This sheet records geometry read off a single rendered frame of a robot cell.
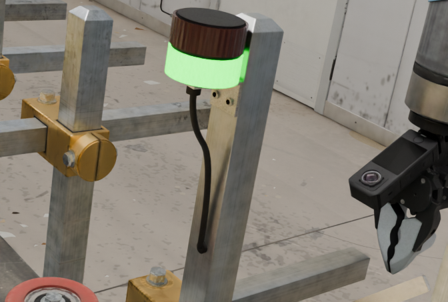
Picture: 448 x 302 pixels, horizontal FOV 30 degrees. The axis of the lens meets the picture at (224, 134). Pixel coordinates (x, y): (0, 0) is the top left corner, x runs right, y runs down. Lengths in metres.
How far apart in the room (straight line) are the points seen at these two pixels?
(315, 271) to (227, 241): 0.22
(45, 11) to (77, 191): 0.60
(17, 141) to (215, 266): 0.30
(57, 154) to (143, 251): 1.74
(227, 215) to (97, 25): 0.27
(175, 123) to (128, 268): 1.55
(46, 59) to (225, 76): 0.60
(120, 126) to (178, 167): 2.29
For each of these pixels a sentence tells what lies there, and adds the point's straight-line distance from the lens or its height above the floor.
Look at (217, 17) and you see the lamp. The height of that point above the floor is 1.17.
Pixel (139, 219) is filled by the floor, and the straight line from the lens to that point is 2.85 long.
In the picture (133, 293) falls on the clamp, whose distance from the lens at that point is 0.85.
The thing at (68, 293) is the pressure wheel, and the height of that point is 0.90.
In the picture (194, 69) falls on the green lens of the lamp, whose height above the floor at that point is 1.13.
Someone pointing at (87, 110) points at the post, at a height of 0.99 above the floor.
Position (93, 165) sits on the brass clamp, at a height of 0.94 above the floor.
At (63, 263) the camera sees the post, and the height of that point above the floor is 0.81.
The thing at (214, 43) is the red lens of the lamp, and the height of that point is 1.15.
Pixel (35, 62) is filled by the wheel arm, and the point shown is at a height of 0.95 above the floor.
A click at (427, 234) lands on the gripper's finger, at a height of 0.89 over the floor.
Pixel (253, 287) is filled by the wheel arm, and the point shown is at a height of 0.86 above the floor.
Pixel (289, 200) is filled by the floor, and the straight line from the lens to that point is 3.18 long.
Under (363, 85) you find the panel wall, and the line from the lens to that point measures 4.00.
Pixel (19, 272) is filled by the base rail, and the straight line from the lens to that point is 1.17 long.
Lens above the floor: 1.32
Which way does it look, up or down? 21 degrees down
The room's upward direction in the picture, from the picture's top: 10 degrees clockwise
